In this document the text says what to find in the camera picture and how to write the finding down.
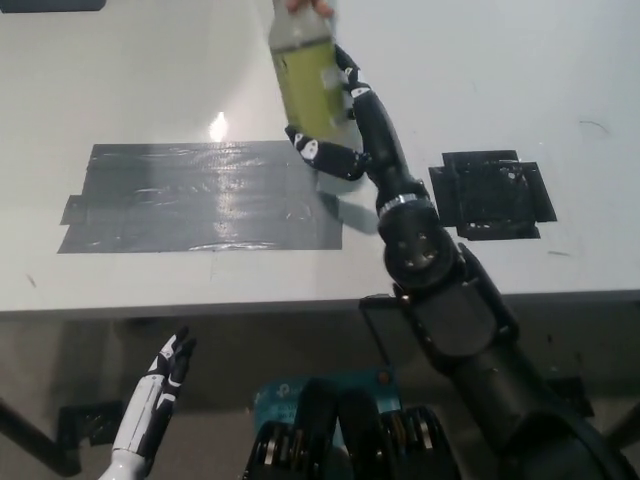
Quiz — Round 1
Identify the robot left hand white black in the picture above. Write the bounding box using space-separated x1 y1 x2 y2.
110 325 198 464

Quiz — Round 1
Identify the grey duct tape patch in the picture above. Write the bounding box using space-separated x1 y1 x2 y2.
55 140 344 256

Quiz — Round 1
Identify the black box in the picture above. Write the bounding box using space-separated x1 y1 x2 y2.
0 0 108 13

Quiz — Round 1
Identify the black tape square marker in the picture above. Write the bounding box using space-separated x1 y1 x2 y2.
427 148 558 242

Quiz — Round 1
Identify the person's hand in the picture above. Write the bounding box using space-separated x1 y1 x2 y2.
284 0 336 16

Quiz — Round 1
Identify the spray bottle with green label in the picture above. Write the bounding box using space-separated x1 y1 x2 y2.
267 0 370 195

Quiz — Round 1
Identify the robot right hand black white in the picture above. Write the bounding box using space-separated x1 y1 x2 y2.
283 43 430 214

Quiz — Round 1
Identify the black cable under table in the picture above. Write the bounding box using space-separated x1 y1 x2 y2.
360 306 394 366

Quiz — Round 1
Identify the black metal table leg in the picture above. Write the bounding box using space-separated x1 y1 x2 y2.
0 396 82 477

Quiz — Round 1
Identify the robot torso black with teal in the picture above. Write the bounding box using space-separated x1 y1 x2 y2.
243 367 461 480

